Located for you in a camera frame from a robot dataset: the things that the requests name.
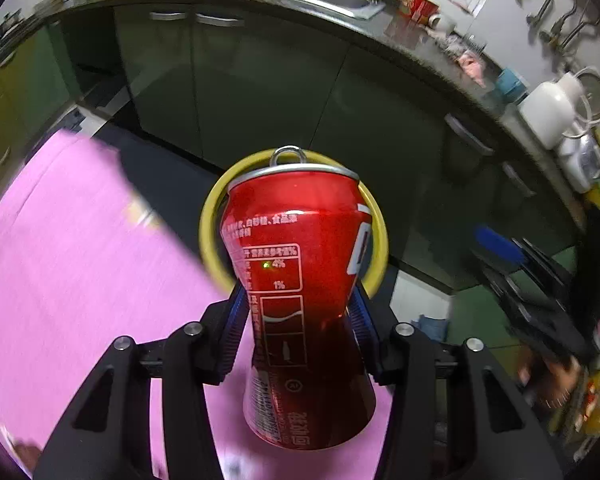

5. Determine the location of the white electric kettle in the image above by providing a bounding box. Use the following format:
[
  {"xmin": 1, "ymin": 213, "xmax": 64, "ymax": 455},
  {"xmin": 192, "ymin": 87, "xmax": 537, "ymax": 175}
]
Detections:
[{"xmin": 518, "ymin": 73, "xmax": 592, "ymax": 151}]

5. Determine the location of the white mug on counter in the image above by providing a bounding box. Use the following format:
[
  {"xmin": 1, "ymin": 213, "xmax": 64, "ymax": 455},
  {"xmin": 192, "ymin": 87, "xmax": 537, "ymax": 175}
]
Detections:
[{"xmin": 427, "ymin": 13, "xmax": 456, "ymax": 35}]

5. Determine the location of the red box on counter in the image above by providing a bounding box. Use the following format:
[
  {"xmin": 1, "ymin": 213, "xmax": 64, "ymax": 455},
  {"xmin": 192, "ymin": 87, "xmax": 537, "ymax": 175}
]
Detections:
[{"xmin": 399, "ymin": 0, "xmax": 439, "ymax": 25}]

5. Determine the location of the pink floral tablecloth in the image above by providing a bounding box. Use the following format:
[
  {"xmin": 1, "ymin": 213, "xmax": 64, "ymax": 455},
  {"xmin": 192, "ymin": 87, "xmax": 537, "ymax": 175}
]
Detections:
[{"xmin": 0, "ymin": 131, "xmax": 389, "ymax": 479}]

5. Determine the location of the person's right hand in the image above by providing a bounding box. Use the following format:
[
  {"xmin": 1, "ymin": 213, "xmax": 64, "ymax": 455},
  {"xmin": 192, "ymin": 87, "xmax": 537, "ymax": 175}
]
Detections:
[{"xmin": 517, "ymin": 347, "xmax": 582, "ymax": 410}]

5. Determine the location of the yellow rimmed black trash bin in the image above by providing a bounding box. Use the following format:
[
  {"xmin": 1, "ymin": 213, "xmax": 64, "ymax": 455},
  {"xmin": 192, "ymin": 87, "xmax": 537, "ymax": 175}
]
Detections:
[{"xmin": 198, "ymin": 148, "xmax": 389, "ymax": 298}]

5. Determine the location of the red crushed soda can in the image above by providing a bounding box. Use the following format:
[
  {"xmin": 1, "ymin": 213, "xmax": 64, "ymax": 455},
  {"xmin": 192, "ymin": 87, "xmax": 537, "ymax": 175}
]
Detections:
[{"xmin": 221, "ymin": 145, "xmax": 376, "ymax": 451}]

